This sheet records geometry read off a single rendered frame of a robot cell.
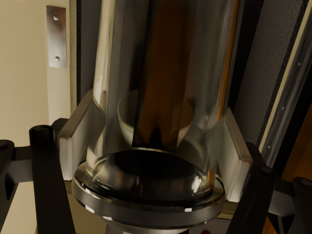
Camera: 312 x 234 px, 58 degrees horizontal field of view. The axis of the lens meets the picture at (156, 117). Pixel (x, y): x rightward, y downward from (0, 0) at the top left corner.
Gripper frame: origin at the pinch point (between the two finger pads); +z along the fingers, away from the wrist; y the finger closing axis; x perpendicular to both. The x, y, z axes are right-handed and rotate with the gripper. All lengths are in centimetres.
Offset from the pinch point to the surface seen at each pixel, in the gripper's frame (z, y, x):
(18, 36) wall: 59, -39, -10
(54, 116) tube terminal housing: 16.4, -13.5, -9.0
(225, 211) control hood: 14.0, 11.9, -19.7
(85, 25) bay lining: 20.9, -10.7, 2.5
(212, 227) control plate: 12.1, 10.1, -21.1
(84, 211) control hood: 12.1, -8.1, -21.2
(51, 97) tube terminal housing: 16.4, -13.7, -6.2
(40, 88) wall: 59, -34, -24
